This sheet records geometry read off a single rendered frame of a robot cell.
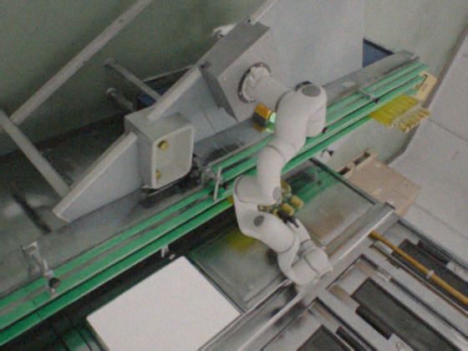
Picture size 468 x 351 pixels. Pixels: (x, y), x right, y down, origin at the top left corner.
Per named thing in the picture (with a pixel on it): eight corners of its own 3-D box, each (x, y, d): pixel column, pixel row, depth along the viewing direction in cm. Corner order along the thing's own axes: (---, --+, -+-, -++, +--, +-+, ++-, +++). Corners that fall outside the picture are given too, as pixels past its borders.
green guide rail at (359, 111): (208, 184, 160) (222, 195, 156) (209, 182, 159) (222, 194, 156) (413, 73, 261) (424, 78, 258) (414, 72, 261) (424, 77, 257)
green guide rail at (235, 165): (211, 170, 155) (225, 181, 151) (211, 168, 155) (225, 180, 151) (418, 63, 256) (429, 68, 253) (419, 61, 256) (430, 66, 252)
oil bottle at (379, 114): (359, 111, 233) (402, 136, 220) (363, 103, 229) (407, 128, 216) (364, 108, 236) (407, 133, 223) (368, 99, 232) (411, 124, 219)
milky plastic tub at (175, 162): (139, 178, 149) (153, 191, 145) (137, 128, 134) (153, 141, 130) (176, 160, 159) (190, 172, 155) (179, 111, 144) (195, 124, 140)
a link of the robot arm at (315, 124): (275, 122, 141) (310, 146, 133) (274, 92, 131) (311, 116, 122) (295, 108, 144) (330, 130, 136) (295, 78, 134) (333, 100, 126)
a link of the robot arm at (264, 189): (253, 144, 128) (223, 174, 122) (284, 144, 117) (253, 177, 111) (272, 178, 134) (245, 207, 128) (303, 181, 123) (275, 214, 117)
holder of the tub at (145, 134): (139, 187, 153) (150, 199, 149) (137, 127, 134) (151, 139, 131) (175, 170, 163) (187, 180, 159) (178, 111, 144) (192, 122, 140)
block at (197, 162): (188, 177, 160) (200, 187, 157) (190, 159, 154) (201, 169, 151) (195, 174, 162) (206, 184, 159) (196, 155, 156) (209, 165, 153)
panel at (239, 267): (81, 321, 134) (141, 405, 118) (79, 317, 132) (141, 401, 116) (264, 203, 186) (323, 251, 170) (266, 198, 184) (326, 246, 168)
